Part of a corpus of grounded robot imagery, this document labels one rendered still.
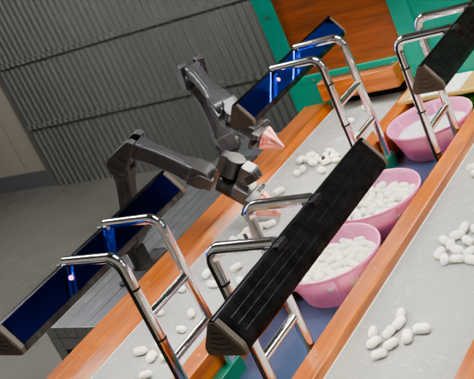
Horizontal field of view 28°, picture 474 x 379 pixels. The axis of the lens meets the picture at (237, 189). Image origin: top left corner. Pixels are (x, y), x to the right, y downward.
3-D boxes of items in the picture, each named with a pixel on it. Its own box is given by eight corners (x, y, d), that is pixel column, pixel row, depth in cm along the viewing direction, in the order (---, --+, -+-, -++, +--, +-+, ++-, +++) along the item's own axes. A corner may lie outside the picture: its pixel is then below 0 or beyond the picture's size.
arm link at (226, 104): (250, 107, 295) (231, 79, 300) (226, 119, 294) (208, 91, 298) (251, 124, 306) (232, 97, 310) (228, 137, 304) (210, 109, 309)
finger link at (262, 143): (293, 132, 301) (267, 119, 303) (282, 143, 296) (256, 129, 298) (287, 148, 306) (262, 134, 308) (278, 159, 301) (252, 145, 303)
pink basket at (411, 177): (334, 261, 248) (321, 231, 245) (341, 213, 272) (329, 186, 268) (432, 233, 240) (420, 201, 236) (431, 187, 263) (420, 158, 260)
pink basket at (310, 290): (274, 317, 235) (260, 286, 232) (320, 256, 254) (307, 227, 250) (367, 314, 218) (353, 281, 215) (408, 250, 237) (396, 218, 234)
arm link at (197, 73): (236, 97, 304) (195, 46, 323) (212, 110, 302) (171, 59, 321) (244, 122, 313) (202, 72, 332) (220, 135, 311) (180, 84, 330)
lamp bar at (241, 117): (232, 130, 260) (221, 107, 257) (326, 38, 304) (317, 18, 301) (254, 125, 255) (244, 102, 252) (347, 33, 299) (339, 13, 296)
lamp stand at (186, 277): (141, 423, 217) (50, 264, 201) (186, 367, 231) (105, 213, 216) (203, 427, 205) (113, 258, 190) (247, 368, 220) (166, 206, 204)
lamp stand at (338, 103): (319, 201, 286) (262, 70, 270) (345, 168, 300) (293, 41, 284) (373, 195, 274) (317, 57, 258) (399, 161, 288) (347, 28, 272)
